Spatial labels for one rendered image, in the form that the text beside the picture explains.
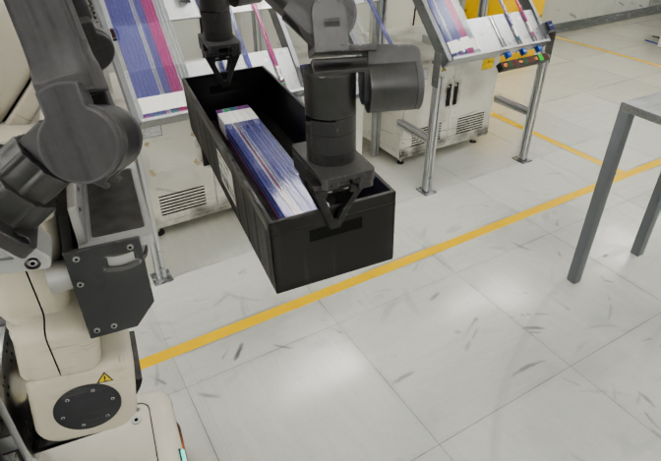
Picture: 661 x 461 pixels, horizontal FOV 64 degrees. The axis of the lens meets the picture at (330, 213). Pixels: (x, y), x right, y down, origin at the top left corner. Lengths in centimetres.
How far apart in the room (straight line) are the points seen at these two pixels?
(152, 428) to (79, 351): 64
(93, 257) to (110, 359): 23
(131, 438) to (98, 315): 71
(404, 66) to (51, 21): 35
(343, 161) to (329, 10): 16
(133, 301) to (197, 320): 133
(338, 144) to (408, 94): 9
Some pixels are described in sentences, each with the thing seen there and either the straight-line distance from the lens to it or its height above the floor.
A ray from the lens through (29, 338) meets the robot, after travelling 92.
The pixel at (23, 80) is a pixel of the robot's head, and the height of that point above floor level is 127.
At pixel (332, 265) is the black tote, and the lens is 71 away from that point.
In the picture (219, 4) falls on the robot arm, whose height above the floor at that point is 127.
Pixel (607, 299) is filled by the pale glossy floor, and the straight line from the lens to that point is 248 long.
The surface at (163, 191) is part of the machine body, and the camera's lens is 254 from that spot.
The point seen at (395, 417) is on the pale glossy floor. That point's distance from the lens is 184.
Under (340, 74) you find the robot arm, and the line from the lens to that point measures 57.
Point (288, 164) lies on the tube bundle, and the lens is 90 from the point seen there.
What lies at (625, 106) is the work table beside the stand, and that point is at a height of 79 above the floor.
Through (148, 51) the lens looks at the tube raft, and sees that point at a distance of 216.
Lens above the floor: 148
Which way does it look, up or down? 33 degrees down
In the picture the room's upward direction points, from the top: straight up
